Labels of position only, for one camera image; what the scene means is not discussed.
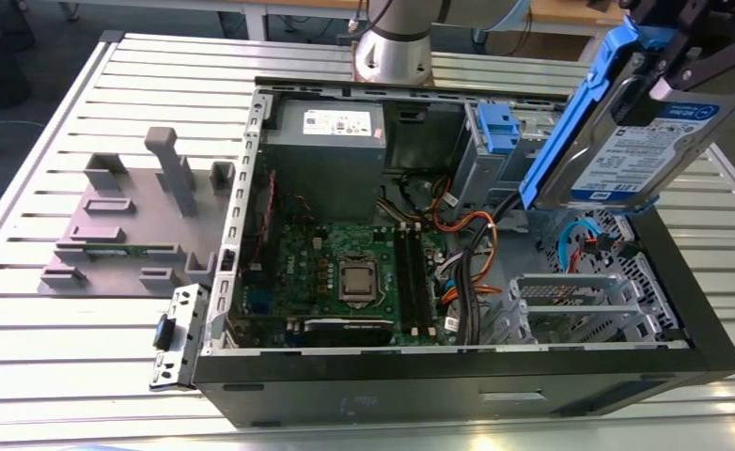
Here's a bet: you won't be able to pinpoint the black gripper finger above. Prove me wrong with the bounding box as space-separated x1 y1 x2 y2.
612 18 735 127

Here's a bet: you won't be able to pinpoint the hard disk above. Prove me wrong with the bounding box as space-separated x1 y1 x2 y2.
518 16 735 218

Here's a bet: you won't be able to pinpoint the blue wire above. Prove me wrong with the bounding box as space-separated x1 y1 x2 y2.
557 218 606 274

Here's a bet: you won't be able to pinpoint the metal disk bay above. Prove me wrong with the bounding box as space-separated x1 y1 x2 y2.
506 272 684 348

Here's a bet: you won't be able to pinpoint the blue plastic drive latch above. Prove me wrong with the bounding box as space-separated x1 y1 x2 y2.
476 101 525 155

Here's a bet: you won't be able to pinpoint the black power connector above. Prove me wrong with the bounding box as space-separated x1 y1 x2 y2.
584 232 644 258

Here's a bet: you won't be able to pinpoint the grey metal drive cage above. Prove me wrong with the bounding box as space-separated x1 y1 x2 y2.
450 99 570 227

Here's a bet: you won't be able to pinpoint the black RAM slot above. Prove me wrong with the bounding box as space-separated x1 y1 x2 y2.
411 224 440 338

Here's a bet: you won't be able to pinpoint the grey power supply unit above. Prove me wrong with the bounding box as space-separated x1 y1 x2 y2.
259 98 389 226

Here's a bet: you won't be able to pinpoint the CPU socket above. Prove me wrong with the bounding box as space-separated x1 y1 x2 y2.
335 255 381 307

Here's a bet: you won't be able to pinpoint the silver CPU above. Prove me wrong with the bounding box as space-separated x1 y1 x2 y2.
341 267 375 296

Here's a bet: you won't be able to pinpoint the green motherboard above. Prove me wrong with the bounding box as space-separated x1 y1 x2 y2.
235 222 468 350

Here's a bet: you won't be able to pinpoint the black graphics card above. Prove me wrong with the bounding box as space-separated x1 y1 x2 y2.
285 317 395 350

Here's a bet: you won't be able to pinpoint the black PC case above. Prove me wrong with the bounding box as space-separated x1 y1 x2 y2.
189 74 735 428

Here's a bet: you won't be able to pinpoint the metal expansion card retainer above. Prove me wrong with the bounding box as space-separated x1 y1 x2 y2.
147 283 214 392

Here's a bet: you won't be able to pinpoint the grey parts rack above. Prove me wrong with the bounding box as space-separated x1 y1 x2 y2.
38 125 239 299

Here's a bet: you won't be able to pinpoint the green RAM stick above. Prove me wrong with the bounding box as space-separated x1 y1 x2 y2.
85 245 155 257

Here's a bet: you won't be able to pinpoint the black chair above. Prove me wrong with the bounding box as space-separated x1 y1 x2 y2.
0 18 34 110

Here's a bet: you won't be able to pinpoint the wooden desk with white frame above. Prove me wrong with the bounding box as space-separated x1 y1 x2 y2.
242 0 633 65

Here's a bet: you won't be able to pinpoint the orange and yellow wires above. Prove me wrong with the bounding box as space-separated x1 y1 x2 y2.
433 210 501 303

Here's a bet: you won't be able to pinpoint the yellow and black wire bundle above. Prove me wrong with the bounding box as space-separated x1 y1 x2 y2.
377 195 440 227

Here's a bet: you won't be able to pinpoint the thick black cable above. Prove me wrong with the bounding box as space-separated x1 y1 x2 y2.
453 192 528 348

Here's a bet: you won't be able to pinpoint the thin red wire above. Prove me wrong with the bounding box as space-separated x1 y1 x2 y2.
246 168 281 273

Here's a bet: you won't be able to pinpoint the blue floor cable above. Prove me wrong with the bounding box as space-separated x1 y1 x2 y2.
0 120 53 138

